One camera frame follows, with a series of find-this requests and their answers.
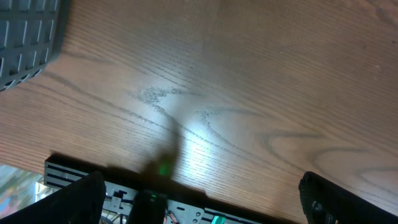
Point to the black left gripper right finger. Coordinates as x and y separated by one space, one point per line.
325 202

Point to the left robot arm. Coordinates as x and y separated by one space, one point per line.
82 201

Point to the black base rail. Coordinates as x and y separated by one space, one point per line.
128 192

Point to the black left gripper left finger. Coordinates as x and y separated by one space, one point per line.
79 202

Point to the grey plastic mesh basket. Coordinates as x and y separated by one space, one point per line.
32 33

